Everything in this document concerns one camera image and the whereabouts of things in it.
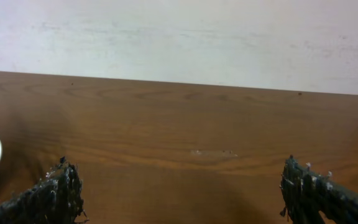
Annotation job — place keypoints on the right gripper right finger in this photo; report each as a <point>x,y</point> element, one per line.
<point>308,196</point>

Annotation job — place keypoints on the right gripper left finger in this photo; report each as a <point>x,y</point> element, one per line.
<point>56,199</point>

